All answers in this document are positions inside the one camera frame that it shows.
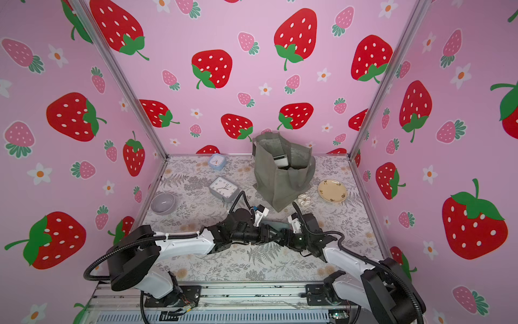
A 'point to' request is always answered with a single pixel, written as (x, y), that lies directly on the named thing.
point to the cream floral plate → (332, 190)
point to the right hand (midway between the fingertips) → (275, 242)
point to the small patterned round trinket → (303, 199)
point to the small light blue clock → (217, 161)
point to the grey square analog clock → (224, 190)
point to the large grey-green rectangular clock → (278, 225)
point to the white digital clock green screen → (281, 160)
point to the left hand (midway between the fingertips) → (282, 238)
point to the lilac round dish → (162, 203)
